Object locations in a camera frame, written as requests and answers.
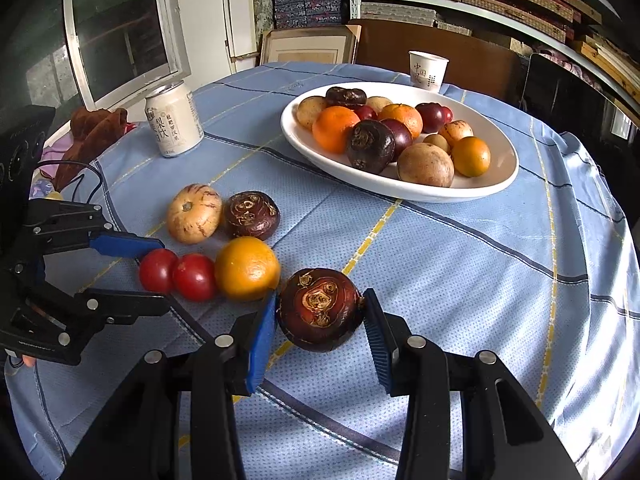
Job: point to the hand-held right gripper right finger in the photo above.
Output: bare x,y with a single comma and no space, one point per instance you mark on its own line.
377,345

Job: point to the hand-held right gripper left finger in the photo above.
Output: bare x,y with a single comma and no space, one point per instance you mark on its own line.
262,345

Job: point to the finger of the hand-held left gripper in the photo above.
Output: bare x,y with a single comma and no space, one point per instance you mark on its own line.
130,305
125,246

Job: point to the smooth yellow orange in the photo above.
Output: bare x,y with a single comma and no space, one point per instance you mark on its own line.
470,156
247,268

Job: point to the small tan fruit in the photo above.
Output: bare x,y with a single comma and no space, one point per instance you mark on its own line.
436,142

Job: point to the white oval plate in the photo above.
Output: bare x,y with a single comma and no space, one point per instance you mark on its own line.
500,165

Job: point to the striped pepino melon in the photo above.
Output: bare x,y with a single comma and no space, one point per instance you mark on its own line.
194,214
456,131

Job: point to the person's left hand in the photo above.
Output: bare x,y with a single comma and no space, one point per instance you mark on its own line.
26,360

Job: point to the blue checked tablecloth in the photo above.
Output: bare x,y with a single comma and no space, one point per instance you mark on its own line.
450,270

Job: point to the pink cloth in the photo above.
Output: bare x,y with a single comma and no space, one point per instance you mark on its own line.
50,155

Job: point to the brown cloth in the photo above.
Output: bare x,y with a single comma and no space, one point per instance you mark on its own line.
95,130

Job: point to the white beverage can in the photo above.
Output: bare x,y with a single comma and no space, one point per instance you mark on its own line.
175,125

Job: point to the white framed window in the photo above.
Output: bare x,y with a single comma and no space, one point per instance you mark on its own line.
115,20

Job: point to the white door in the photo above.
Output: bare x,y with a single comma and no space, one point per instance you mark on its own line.
210,10

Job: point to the white paper cup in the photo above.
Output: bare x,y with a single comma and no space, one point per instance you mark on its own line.
427,72

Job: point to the brown wooden board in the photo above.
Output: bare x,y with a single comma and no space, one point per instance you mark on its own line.
390,45

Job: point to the black panel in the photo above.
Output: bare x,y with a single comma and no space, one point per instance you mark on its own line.
560,90

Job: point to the stack of yellow flat boxes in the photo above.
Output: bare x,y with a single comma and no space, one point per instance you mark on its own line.
605,60

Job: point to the wooden picture frame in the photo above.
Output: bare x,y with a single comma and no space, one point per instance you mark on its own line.
305,50

